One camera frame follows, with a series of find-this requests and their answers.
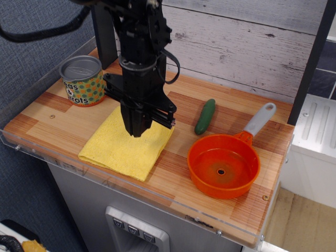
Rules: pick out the black right support post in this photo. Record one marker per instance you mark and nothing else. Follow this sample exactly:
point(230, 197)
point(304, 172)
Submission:
point(318, 45)

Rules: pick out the black and yellow object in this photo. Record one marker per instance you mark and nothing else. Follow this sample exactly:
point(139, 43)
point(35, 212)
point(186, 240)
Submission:
point(15, 237)

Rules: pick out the orange measuring cup grey handle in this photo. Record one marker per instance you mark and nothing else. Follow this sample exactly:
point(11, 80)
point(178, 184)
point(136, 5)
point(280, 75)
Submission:
point(225, 166)

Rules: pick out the grey toy fridge cabinet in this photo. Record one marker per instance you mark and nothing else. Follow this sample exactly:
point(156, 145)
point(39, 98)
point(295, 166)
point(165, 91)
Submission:
point(88, 192)

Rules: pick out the peas and carrots can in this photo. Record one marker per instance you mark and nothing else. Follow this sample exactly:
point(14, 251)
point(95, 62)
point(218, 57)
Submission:
point(82, 77)

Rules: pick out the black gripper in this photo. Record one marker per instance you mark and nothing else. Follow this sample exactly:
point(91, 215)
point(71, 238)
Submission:
point(139, 91)

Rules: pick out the black left support post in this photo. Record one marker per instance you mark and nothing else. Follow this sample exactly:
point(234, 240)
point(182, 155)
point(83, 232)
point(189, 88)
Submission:
point(104, 34)

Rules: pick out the silver dispenser panel with buttons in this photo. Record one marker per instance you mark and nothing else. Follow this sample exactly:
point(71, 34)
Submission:
point(132, 234)

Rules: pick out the white toy sink drainboard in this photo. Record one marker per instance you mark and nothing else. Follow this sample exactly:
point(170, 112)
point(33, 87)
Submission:
point(309, 169)

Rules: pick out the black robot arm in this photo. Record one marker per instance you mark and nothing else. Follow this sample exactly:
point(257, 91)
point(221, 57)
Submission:
point(143, 34)

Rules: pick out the yellow towel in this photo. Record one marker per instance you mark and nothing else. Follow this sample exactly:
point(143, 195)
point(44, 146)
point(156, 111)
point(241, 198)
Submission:
point(113, 148)

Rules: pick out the black support post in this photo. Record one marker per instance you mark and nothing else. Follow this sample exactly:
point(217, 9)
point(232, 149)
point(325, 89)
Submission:
point(104, 34)
point(318, 45)

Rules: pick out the green toy cucumber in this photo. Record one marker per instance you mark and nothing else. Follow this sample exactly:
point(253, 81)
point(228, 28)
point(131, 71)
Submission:
point(205, 117)

